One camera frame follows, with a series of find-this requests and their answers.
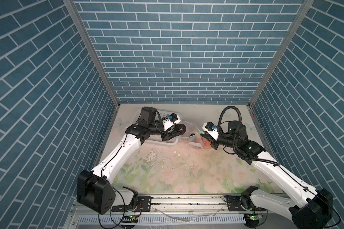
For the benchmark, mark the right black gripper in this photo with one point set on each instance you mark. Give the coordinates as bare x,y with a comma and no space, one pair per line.
212,141

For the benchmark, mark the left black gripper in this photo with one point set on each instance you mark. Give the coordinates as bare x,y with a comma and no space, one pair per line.
166,136

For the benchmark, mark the clear zip bag blue zipper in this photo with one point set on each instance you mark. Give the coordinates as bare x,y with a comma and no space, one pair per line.
192,136

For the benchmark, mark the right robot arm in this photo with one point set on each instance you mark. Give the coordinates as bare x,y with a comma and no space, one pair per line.
306,206

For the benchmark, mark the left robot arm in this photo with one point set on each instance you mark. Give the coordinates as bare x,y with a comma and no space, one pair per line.
94,187

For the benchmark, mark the white plastic perforated basket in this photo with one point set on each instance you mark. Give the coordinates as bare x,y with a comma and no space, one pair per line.
156,139

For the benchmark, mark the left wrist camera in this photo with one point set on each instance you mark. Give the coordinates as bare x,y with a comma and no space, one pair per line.
170,120

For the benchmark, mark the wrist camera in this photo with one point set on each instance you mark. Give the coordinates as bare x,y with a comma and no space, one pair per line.
211,131
170,120

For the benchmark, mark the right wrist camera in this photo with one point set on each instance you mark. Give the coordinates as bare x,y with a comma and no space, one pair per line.
211,131

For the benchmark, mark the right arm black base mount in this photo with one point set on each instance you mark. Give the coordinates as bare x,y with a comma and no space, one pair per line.
240,203

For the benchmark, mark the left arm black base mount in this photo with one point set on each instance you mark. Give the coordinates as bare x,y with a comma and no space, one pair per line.
142,203

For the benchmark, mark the aluminium front rail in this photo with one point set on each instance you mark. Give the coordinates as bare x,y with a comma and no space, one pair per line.
210,203

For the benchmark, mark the white slotted cable duct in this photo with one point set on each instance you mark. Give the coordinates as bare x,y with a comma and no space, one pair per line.
161,220

